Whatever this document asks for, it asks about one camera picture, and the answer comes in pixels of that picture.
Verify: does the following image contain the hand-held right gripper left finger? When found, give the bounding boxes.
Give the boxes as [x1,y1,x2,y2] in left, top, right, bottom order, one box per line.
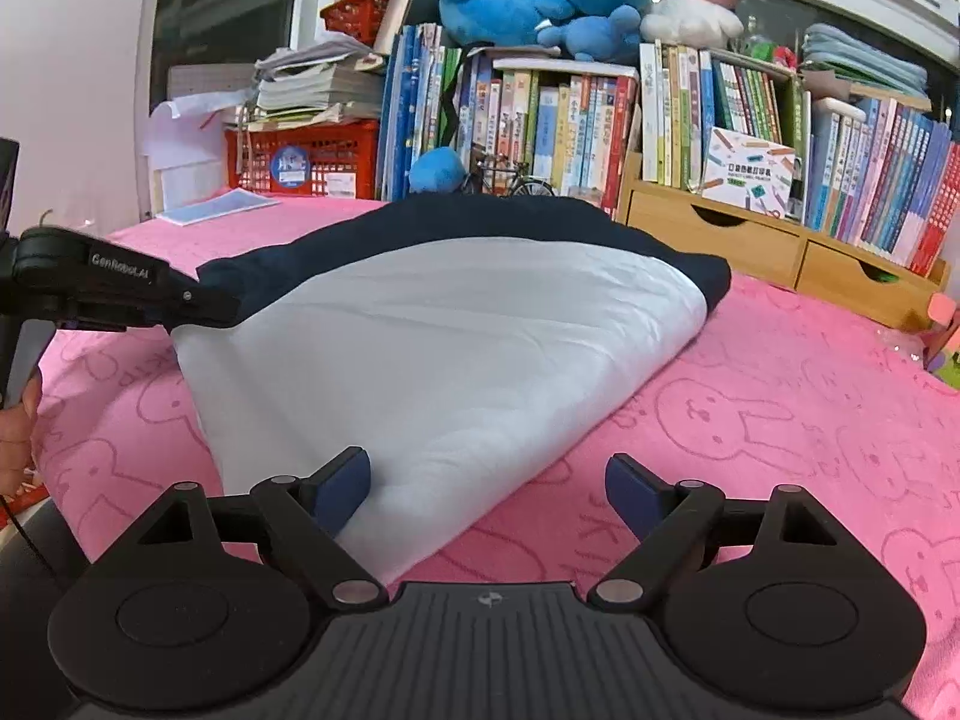
[137,446,389,610]

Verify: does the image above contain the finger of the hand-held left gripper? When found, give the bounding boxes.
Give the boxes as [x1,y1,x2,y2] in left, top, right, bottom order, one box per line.
[161,276,241,329]

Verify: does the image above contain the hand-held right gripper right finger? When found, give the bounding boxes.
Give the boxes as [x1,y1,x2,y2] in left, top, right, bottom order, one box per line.
[589,454,839,610]

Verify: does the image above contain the navy and white jacket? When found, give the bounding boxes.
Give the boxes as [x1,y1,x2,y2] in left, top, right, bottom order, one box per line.
[171,197,732,586]

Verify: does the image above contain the person's left hand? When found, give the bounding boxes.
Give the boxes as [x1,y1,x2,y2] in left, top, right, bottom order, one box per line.
[0,375,44,496]

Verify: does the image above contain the light blue booklet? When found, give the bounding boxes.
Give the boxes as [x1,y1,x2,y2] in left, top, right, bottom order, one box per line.
[156,190,282,227]

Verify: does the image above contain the white paper sheets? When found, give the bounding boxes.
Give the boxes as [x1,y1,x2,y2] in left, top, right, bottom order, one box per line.
[142,90,260,215]

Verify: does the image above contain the pink bunny print blanket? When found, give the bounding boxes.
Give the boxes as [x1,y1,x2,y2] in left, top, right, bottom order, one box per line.
[34,195,960,717]

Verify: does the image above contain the red plastic crate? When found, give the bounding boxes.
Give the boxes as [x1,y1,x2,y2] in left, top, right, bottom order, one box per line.
[223,120,380,200]

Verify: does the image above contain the stack of papers and workbooks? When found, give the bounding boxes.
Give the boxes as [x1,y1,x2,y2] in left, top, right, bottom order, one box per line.
[251,34,387,132]

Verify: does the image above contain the blue plush ball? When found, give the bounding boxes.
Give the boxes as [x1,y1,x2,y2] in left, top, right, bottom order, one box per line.
[409,148,466,196]

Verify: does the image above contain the wooden drawer organizer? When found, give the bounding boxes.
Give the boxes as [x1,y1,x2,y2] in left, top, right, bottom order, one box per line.
[615,154,950,331]

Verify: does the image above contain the row of tall blue books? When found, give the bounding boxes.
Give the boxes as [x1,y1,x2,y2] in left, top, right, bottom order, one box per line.
[375,24,466,203]

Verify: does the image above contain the white framed window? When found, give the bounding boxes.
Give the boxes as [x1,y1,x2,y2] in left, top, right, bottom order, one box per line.
[139,0,323,121]

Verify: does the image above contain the red mesh basket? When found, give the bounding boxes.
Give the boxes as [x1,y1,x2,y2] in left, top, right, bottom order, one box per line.
[321,0,391,47]

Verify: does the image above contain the miniature bicycle model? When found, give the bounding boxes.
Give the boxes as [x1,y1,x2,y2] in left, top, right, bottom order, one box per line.
[459,154,557,198]

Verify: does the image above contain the white pencil print box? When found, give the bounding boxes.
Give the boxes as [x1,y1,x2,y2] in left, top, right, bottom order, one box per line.
[701,127,797,220]

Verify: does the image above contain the pink toy house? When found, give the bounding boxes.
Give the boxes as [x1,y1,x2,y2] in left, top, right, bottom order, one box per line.
[926,292,960,391]

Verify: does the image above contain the leaning beige board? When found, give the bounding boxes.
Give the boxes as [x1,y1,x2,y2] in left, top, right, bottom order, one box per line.
[373,0,422,57]

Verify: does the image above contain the row of colourful books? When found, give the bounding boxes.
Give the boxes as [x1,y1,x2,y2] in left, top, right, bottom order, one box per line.
[450,64,638,207]

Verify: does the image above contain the row of green spine books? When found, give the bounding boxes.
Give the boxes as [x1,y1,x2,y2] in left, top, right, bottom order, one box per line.
[637,41,811,203]

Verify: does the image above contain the small blue plush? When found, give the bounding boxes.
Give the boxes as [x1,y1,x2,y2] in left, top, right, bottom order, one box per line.
[536,6,642,63]

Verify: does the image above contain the stack of light blue folders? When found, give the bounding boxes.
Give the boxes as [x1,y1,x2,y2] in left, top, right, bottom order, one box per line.
[801,22,931,98]

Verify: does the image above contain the black cable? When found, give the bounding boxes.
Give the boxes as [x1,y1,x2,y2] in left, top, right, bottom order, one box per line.
[0,491,65,590]

